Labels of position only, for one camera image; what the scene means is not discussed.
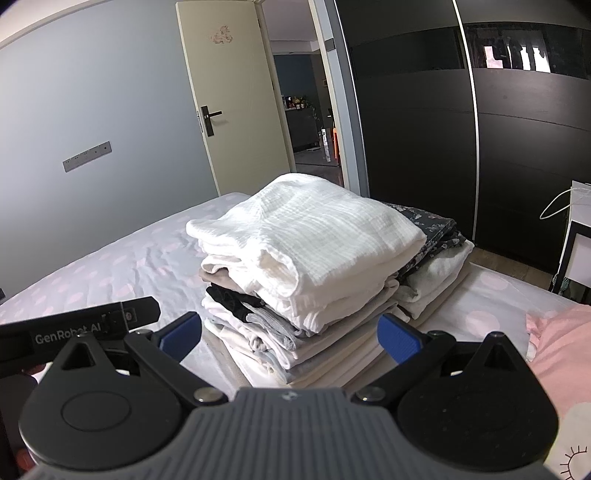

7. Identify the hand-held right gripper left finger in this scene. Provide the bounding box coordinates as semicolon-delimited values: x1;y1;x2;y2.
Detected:
48;311;229;408

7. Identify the white paper bag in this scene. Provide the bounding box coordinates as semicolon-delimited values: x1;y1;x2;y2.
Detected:
539;181;591;232
549;220;591;306

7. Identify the metal door handle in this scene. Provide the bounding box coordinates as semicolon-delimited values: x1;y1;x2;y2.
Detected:
198;105;223;137

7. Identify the stack of folded clothes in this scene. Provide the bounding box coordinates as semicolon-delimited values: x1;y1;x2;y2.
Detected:
198;200;476;389

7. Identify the dark hallway cabinet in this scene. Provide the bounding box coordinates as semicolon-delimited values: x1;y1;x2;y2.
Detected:
284;107;324;152

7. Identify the white muslin garment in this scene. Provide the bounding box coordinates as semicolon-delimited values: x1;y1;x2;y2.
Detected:
186;174;428;334

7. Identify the pink polka dot bed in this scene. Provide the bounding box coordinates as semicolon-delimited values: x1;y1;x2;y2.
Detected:
0;191;591;416

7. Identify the cream door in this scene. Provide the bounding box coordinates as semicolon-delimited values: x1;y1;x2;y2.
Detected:
175;0;297;195

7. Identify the pink printed cloth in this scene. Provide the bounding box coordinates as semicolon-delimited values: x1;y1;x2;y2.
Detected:
525;305;591;480

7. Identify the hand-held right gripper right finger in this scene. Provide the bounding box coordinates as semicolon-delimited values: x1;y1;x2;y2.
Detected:
351;314;536;408

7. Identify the black sliding wardrobe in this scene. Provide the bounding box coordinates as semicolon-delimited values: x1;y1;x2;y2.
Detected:
335;0;591;278

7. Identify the grey wall socket panel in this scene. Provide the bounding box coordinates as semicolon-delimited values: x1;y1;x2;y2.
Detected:
63;141;113;173

